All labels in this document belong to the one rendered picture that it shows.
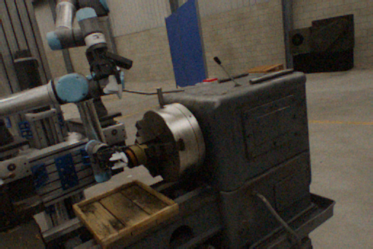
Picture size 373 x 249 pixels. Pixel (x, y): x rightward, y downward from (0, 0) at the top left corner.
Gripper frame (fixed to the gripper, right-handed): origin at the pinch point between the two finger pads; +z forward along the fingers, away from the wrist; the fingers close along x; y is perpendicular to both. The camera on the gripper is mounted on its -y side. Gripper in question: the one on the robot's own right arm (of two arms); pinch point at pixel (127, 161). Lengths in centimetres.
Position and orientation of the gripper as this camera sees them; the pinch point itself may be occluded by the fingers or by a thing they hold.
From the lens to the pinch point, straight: 120.8
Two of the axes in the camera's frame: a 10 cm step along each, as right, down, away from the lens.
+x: -1.6, -9.5, -2.5
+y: -8.1, 2.7, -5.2
